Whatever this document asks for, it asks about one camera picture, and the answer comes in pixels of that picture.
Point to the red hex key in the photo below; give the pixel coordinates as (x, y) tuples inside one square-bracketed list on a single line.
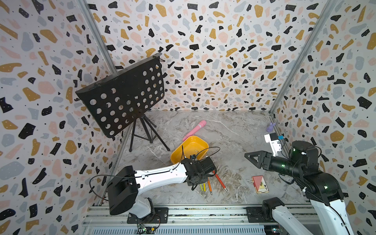
[(220, 181)]

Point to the orange hex key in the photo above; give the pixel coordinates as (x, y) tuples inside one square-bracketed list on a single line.
[(210, 188)]

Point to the small purple toy figure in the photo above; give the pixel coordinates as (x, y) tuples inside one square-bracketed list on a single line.
[(270, 127)]

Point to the black perforated music stand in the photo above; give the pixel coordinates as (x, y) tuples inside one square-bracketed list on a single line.
[(124, 98)]

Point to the pink cylindrical flashlight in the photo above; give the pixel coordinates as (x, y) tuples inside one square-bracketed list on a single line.
[(196, 129)]

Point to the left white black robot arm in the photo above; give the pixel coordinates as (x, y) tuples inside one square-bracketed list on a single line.
[(126, 188)]

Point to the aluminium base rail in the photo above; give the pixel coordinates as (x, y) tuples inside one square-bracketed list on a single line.
[(184, 220)]

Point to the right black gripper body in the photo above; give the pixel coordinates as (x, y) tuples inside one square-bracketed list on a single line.
[(281, 166)]

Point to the yellow plastic storage box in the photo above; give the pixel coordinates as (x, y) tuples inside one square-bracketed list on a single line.
[(193, 145)]

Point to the red pink card box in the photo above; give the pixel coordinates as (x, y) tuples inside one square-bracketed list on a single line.
[(260, 184)]

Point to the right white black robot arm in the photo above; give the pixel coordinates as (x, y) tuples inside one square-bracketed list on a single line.
[(321, 189)]

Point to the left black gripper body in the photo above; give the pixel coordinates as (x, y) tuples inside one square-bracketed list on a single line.
[(202, 178)]

